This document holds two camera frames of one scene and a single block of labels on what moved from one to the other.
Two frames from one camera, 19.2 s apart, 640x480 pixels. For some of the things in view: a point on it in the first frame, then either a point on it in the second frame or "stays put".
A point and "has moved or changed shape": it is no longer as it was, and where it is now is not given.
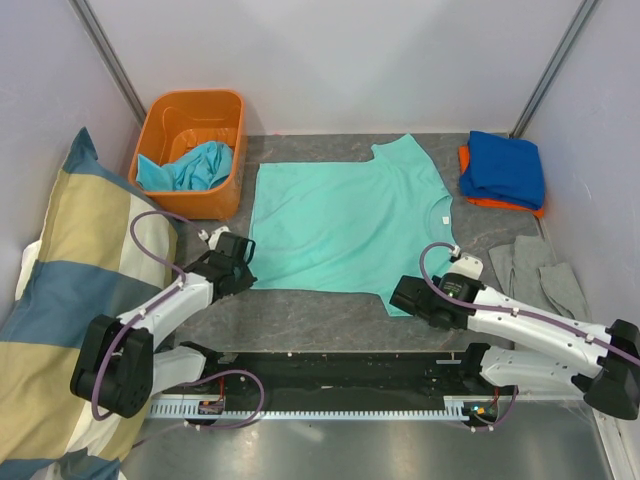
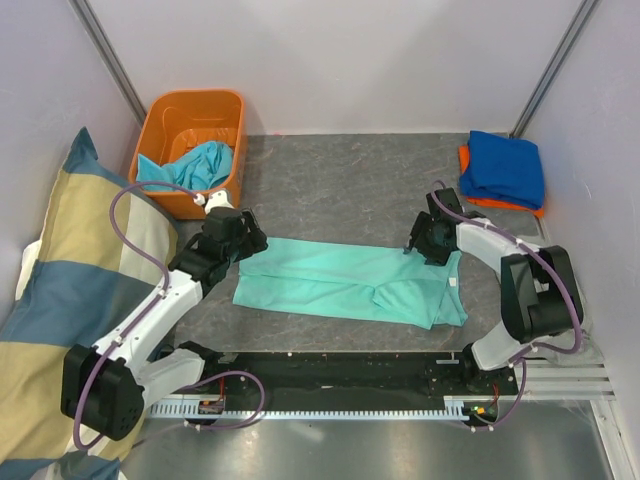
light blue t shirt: (195, 166) stays put
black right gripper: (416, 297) -> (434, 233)
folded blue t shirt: (504, 168) stays put
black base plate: (348, 379) stays put
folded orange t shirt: (463, 158) stays put
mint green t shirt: (355, 226) has moved or changed shape
